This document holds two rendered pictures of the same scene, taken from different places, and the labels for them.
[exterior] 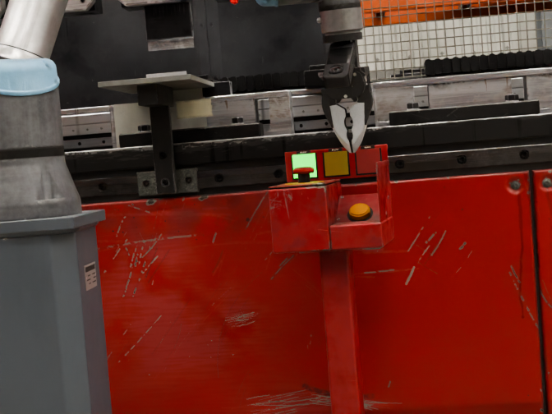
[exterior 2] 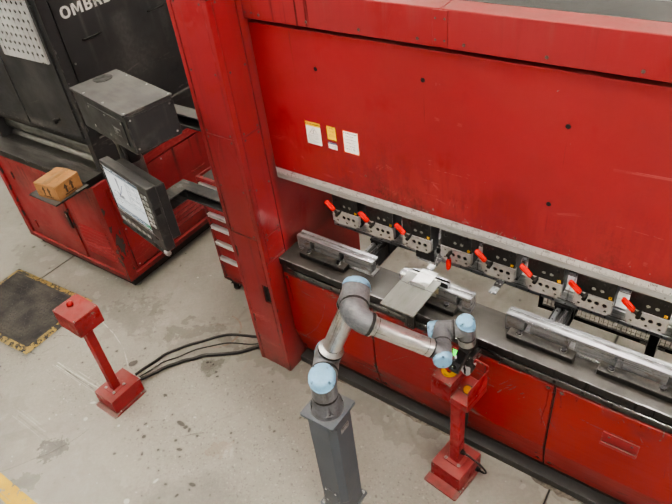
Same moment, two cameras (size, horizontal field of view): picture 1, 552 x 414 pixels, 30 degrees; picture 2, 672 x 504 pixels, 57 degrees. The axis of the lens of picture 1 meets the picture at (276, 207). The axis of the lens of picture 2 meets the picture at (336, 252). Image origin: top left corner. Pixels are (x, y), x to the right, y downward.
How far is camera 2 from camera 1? 229 cm
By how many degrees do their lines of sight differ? 47
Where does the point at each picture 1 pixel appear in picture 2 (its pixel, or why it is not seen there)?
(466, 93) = (547, 334)
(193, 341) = (418, 367)
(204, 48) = not seen: hidden behind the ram
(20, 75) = (319, 389)
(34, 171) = (324, 409)
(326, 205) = (449, 391)
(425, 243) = (507, 385)
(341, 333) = (455, 416)
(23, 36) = (330, 349)
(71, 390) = (335, 456)
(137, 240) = not seen: hidden behind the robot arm
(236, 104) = (448, 295)
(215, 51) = not seen: hidden behind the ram
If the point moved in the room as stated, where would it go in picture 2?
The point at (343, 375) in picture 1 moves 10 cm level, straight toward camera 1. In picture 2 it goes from (454, 425) to (446, 441)
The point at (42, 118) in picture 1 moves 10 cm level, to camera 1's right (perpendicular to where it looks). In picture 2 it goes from (327, 397) to (348, 406)
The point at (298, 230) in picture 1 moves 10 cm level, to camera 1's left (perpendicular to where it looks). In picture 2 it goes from (439, 391) to (419, 384)
